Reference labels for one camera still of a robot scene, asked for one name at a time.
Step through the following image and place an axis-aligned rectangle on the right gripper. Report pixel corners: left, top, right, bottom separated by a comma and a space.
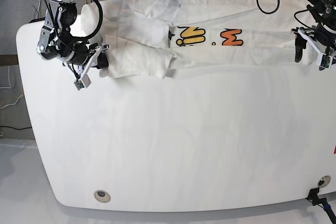
61, 43, 109, 79

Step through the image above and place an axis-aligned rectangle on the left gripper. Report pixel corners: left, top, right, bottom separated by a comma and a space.
292, 24, 335, 70

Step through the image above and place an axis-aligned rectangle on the white printed T-shirt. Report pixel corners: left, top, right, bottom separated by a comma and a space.
94, 0, 308, 78

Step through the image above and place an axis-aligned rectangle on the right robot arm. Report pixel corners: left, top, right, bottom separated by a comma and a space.
37, 0, 109, 80

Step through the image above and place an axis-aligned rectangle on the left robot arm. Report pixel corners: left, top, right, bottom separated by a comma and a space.
256, 0, 335, 71

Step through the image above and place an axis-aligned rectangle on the silver table grommet right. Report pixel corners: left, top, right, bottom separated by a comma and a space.
317, 175, 331, 188

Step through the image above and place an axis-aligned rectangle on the silver table grommet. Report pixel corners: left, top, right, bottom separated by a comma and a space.
94, 190, 111, 203
317, 175, 331, 188

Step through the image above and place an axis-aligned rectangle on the silver table grommet left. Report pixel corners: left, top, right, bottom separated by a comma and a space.
94, 190, 111, 203

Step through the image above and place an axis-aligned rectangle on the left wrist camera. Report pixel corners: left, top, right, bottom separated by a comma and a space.
316, 54, 335, 69

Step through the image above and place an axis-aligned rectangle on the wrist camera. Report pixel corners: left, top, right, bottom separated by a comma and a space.
316, 54, 335, 69
74, 75, 91, 91

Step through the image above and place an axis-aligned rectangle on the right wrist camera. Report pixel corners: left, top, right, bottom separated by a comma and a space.
74, 75, 91, 91

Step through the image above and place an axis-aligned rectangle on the white cable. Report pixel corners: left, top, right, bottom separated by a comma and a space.
0, 63, 24, 109

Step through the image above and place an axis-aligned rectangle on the black clamp with cable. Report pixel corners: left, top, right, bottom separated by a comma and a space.
306, 188, 336, 224

